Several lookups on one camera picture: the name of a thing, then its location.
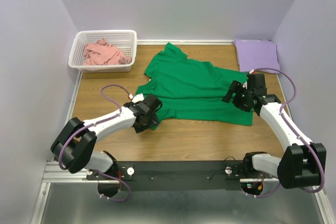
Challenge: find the aluminium rail frame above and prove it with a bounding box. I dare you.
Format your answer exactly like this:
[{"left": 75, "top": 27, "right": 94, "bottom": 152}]
[{"left": 32, "top": 40, "right": 335, "bottom": 223}]

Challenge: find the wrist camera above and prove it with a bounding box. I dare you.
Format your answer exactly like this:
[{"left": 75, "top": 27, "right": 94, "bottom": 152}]
[
  {"left": 128, "top": 93, "right": 144, "bottom": 103},
  {"left": 247, "top": 73, "right": 267, "bottom": 95}
]

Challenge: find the green t-shirt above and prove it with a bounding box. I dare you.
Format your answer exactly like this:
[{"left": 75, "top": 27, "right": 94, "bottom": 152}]
[{"left": 136, "top": 43, "right": 253, "bottom": 126}]

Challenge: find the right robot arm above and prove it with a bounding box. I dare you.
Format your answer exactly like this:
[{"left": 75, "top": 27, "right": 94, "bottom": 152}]
[{"left": 222, "top": 71, "right": 327, "bottom": 193}]

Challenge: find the pink t-shirt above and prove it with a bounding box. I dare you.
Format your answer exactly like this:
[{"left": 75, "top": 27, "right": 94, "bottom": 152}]
[{"left": 83, "top": 38, "right": 132, "bottom": 66}]

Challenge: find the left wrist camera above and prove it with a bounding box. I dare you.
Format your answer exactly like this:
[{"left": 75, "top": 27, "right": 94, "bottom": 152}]
[{"left": 128, "top": 93, "right": 144, "bottom": 103}]

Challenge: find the folded purple t-shirt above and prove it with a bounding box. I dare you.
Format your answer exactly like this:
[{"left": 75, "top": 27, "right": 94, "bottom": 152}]
[{"left": 234, "top": 40, "right": 280, "bottom": 73}]

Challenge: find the white plastic basket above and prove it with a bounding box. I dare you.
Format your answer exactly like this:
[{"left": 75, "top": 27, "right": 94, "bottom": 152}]
[{"left": 68, "top": 30, "right": 137, "bottom": 72}]

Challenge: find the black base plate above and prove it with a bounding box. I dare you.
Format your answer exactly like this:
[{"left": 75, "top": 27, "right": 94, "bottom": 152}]
[{"left": 86, "top": 160, "right": 274, "bottom": 193}]

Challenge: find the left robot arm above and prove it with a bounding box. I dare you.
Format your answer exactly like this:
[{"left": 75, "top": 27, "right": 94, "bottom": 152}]
[{"left": 50, "top": 94, "right": 163, "bottom": 176}]

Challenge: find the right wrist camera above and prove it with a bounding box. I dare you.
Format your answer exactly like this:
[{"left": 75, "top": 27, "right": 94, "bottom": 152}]
[{"left": 247, "top": 73, "right": 267, "bottom": 95}]

